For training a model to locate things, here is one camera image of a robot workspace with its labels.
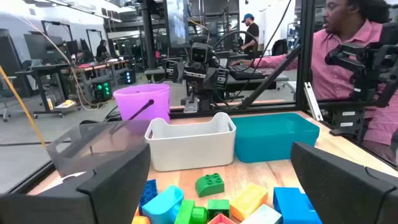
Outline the red-orange studded brick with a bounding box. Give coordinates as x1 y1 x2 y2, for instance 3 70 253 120
207 213 237 224

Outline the yellow-orange translucent brick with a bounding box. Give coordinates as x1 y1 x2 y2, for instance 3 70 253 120
229 183 269 222

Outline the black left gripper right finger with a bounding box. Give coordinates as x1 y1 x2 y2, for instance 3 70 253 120
290 141 398 224

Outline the black office chair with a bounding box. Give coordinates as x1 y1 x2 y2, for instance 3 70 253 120
271 39 289 57

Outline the green-lit computer tower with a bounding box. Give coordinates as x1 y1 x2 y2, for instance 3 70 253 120
91 80 113 103

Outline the orange wedge block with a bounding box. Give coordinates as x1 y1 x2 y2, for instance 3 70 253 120
132 207 151 224

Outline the large blue block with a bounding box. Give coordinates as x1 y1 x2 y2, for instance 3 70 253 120
273 187 323 224

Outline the yellow cable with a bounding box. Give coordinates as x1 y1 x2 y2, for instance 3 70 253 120
0 65 47 149

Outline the white plastic bin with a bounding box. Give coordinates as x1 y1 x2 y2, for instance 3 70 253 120
144 111 236 172

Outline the black office desk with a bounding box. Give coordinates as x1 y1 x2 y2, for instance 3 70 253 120
14 63 82 119

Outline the green one-stud block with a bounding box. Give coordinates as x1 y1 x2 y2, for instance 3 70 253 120
174 199 209 224

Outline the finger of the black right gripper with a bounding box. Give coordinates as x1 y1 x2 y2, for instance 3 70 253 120
211 68 230 91
164 58 185 84

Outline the silver aluminium bar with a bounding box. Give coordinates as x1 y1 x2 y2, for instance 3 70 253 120
303 81 325 122

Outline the large display screen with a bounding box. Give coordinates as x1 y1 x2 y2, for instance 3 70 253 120
166 0 191 47

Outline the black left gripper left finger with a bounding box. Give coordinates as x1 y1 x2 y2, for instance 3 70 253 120
0 142 152 224

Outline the small green cube brick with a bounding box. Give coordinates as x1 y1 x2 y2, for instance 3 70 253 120
207 198 231 220

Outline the grey office desk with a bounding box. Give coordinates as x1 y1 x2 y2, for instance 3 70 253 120
144 67 290 94

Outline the black aluminium table frame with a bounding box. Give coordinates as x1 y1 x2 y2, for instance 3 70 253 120
6 0 398 194

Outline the light blue block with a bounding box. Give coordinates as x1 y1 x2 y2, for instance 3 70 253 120
142 185 185 224

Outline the green four-stud brick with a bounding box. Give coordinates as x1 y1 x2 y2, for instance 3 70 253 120
195 172 225 198

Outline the purple plastic bucket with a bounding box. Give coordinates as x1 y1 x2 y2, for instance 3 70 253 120
113 83 171 124

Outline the smoky translucent plastic bin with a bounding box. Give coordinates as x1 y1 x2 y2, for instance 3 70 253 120
46 119 152 178

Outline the blue-lit computer tower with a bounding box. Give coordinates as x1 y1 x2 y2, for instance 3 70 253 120
124 70 137 85

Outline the dark blue studded brick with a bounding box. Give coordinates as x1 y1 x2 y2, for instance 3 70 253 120
139 179 159 215

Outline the person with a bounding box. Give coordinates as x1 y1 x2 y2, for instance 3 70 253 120
241 12 261 60
95 39 109 62
239 0 398 162

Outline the black keyboard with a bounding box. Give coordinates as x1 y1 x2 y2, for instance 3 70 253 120
228 64 267 81

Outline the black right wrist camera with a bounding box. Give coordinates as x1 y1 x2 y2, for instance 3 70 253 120
190 42 214 65

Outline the mint translucent brick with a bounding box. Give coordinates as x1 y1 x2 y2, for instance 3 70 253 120
241 203 284 224

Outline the teal plastic bin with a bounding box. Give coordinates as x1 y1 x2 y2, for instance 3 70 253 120
231 113 320 164

